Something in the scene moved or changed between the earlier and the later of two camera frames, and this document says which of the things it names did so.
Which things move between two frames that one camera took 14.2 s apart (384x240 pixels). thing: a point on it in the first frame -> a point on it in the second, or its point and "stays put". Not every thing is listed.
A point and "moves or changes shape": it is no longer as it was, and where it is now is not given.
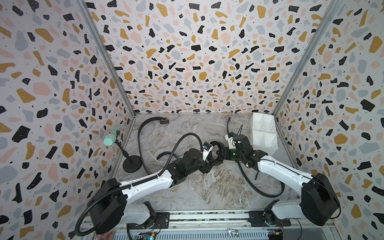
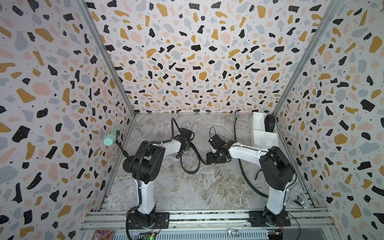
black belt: (163, 121) moves or changes shape
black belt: (220, 145) moves or changes shape
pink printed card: (108, 235) stays put
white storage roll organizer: (263, 133) stays put
